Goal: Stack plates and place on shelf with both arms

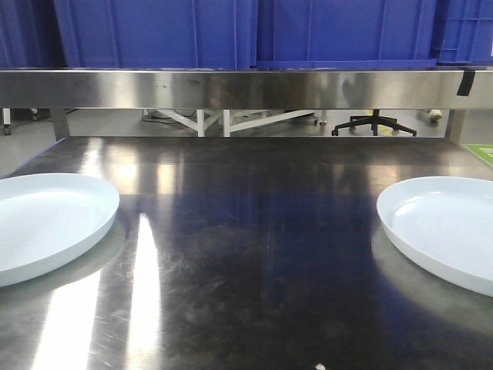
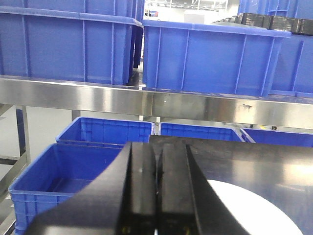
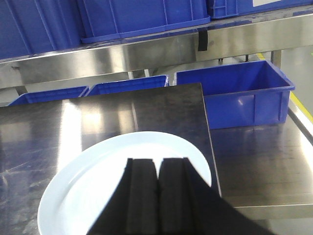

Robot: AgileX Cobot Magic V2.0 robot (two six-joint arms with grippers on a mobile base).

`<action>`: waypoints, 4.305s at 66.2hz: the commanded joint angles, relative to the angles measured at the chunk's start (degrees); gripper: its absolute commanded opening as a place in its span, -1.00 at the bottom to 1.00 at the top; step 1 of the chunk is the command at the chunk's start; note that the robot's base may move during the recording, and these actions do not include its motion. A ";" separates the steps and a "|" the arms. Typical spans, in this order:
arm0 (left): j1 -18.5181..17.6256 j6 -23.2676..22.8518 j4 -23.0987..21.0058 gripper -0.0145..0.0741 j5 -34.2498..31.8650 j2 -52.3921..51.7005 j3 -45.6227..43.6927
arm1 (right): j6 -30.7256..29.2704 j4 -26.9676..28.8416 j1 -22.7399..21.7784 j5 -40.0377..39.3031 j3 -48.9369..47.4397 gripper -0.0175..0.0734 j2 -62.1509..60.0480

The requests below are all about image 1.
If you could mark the light blue plate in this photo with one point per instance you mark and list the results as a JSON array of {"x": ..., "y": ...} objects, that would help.
[
  {"x": 444, "y": 225},
  {"x": 50, "y": 219}
]

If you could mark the black office chair base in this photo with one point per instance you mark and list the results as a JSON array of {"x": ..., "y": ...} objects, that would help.
[{"x": 374, "y": 120}]

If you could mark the blue plastic crate centre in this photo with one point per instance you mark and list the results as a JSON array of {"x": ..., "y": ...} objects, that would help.
[{"x": 345, "y": 34}]

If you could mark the blue plastic crate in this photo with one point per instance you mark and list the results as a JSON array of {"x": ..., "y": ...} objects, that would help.
[
  {"x": 158, "y": 34},
  {"x": 463, "y": 32},
  {"x": 345, "y": 34}
]

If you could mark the blue plastic crate left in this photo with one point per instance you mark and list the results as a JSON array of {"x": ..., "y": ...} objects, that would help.
[{"x": 158, "y": 34}]

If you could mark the black tape strip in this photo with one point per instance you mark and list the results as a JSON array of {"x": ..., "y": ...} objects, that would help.
[{"x": 466, "y": 83}]

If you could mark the blue plastic crate right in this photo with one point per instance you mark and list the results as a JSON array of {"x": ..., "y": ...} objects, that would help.
[{"x": 463, "y": 32}]

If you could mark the white table frame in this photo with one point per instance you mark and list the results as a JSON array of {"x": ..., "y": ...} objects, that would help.
[{"x": 232, "y": 120}]

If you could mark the steel shelf post left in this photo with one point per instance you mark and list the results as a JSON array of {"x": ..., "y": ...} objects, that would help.
[{"x": 60, "y": 123}]

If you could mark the steel shelf post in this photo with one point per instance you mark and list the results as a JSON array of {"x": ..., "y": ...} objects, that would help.
[
  {"x": 455, "y": 125},
  {"x": 60, "y": 123}
]

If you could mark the steel shelf post right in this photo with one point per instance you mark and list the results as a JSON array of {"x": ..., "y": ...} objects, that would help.
[{"x": 455, "y": 125}]

